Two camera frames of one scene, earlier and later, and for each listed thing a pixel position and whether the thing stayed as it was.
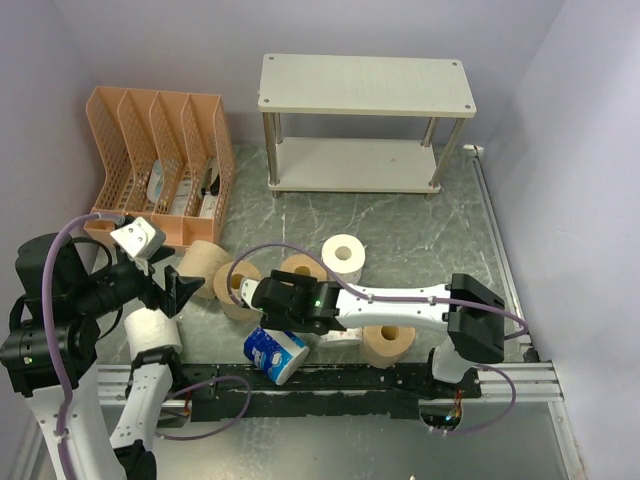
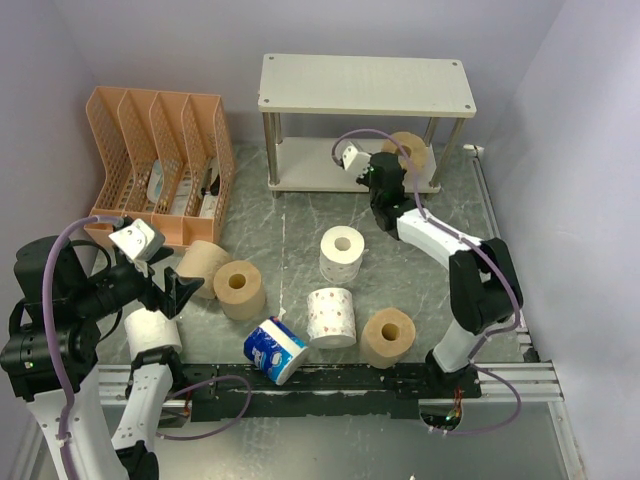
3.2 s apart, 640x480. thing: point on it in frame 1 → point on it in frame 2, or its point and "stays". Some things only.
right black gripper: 293,280 → 365,178
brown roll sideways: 201,259 stays
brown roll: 242,269 stays
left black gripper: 176,291 stays
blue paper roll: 275,353 stays
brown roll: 304,264 → 414,146
